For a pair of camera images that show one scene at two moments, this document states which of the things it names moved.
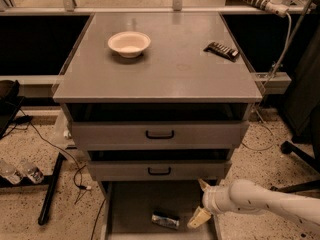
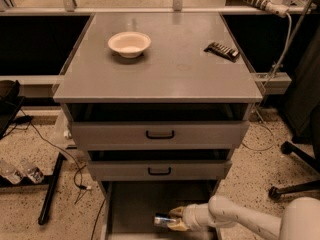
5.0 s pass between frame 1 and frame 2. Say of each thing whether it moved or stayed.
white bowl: stayed
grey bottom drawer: stayed
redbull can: stayed
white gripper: moved
